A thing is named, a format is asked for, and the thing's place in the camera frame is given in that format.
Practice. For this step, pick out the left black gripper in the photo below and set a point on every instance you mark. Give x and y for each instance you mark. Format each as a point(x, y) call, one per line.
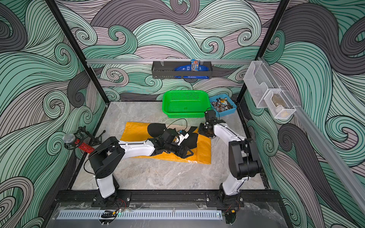
point(183, 155)

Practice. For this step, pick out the yellow printed pillowcase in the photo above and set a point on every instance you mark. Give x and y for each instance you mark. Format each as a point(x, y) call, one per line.
point(182, 143)

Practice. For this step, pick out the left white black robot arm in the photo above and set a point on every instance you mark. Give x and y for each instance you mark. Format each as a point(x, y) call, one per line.
point(111, 152)

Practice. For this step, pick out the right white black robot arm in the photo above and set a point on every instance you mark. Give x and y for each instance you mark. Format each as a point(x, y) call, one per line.
point(242, 164)

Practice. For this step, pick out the blue bin of small parts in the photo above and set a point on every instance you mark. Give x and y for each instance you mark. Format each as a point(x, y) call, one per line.
point(223, 105)

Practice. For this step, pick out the green plastic basket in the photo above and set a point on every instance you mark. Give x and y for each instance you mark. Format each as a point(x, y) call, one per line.
point(185, 103)

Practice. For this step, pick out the blue snack packet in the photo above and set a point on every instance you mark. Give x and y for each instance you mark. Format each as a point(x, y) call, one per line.
point(194, 66)

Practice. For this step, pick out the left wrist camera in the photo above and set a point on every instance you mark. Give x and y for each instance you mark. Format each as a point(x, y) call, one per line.
point(182, 135)

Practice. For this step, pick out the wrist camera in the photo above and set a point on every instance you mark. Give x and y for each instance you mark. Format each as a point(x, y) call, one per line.
point(210, 116)
point(182, 135)

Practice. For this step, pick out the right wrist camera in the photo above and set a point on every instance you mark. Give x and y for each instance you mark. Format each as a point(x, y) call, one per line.
point(210, 116)

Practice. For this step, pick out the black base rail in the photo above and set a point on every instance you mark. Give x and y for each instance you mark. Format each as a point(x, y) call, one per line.
point(211, 198)

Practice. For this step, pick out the white slotted cable duct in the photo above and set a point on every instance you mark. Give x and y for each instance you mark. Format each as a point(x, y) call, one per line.
point(142, 214)

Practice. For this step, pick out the large clear wall bin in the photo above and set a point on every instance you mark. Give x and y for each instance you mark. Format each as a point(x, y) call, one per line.
point(259, 81)

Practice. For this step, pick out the small clear wall bin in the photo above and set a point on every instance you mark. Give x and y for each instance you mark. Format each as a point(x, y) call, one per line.
point(279, 106)

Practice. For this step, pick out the black wall shelf tray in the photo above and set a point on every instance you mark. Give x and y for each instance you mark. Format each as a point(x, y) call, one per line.
point(167, 70)

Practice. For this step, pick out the back aluminium rail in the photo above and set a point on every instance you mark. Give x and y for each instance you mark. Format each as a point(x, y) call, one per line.
point(150, 61)

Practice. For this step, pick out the aluminium rail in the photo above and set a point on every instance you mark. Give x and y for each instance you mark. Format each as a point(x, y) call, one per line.
point(150, 61)
point(353, 185)

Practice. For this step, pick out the right aluminium rail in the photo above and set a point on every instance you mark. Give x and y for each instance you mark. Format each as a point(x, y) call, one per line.
point(353, 185)

